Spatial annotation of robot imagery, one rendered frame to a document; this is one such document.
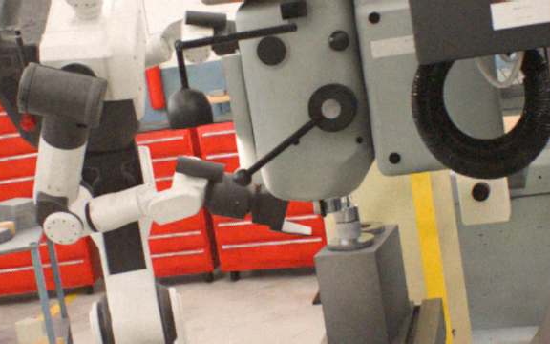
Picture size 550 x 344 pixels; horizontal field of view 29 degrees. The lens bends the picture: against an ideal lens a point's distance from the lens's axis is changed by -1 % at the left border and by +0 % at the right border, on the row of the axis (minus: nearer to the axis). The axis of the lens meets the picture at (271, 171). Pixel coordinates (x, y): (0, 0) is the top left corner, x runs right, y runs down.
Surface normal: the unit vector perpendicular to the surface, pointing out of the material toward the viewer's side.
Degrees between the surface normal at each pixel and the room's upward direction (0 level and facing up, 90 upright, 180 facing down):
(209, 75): 90
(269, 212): 117
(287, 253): 90
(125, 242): 74
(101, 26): 35
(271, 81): 90
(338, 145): 90
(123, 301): 60
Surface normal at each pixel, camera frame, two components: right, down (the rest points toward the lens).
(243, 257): -0.33, 0.19
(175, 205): -0.05, 0.59
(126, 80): 0.72, 0.36
